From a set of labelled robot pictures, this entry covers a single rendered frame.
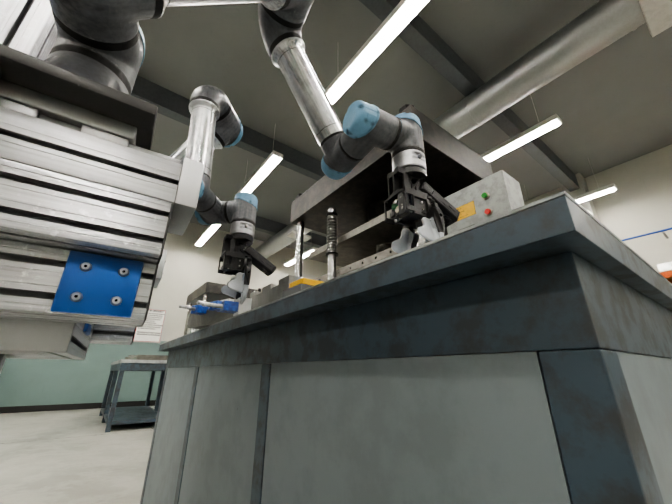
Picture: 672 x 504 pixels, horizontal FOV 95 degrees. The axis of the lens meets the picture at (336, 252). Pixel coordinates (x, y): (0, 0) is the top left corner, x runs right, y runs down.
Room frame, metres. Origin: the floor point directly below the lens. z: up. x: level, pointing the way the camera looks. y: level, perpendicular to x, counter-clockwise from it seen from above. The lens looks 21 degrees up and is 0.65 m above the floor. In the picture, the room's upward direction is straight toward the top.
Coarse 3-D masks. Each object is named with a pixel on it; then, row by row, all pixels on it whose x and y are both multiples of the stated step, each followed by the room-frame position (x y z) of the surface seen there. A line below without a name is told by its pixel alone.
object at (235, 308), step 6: (246, 300) 0.89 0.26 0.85; (210, 306) 0.85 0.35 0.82; (216, 306) 0.86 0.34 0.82; (222, 306) 0.87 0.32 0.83; (228, 306) 0.86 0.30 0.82; (234, 306) 0.87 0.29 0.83; (240, 306) 0.88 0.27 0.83; (246, 306) 0.89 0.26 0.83; (222, 312) 0.89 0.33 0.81; (228, 312) 0.89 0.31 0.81; (234, 312) 0.89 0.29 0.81; (240, 312) 0.88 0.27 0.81
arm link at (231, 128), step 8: (232, 112) 0.85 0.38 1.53; (224, 120) 0.85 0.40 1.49; (232, 120) 0.87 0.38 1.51; (216, 128) 0.87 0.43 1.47; (224, 128) 0.88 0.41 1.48; (232, 128) 0.90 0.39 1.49; (240, 128) 0.93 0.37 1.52; (216, 136) 0.89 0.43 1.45; (224, 136) 0.90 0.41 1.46; (232, 136) 0.93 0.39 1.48; (240, 136) 0.95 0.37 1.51; (184, 144) 0.88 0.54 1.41; (216, 144) 0.91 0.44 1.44; (224, 144) 0.93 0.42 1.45; (232, 144) 0.96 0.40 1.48; (176, 152) 0.88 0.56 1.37; (184, 152) 0.88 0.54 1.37
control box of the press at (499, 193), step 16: (496, 176) 1.13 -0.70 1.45; (464, 192) 1.25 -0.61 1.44; (480, 192) 1.19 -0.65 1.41; (496, 192) 1.14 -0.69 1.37; (512, 192) 1.14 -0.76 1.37; (464, 208) 1.26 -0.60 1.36; (480, 208) 1.20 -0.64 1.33; (496, 208) 1.15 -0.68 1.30; (512, 208) 1.11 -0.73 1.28; (464, 224) 1.27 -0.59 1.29
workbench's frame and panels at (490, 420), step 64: (448, 256) 0.32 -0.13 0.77; (512, 256) 0.29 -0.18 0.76; (576, 256) 0.28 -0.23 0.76; (256, 320) 0.75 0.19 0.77; (320, 320) 0.62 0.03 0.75; (384, 320) 0.48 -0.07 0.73; (448, 320) 0.39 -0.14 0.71; (512, 320) 0.33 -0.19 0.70; (576, 320) 0.28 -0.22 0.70; (640, 320) 0.40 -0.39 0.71; (192, 384) 1.34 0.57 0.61; (256, 384) 0.84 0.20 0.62; (320, 384) 0.62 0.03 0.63; (384, 384) 0.48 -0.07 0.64; (448, 384) 0.40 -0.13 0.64; (512, 384) 0.34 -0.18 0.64; (576, 384) 0.29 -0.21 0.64; (640, 384) 0.34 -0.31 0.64; (192, 448) 1.23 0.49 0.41; (256, 448) 0.81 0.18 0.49; (320, 448) 0.61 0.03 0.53; (384, 448) 0.49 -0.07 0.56; (448, 448) 0.41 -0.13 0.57; (512, 448) 0.35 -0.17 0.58; (576, 448) 0.30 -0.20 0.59; (640, 448) 0.29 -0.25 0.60
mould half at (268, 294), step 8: (280, 280) 0.81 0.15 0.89; (288, 280) 0.77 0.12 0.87; (264, 288) 0.89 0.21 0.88; (272, 288) 0.85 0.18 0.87; (280, 288) 0.81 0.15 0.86; (256, 296) 0.93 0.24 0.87; (264, 296) 0.89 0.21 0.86; (272, 296) 0.84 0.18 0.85; (280, 296) 0.80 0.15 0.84; (256, 304) 0.93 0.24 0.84; (264, 304) 0.88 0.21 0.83
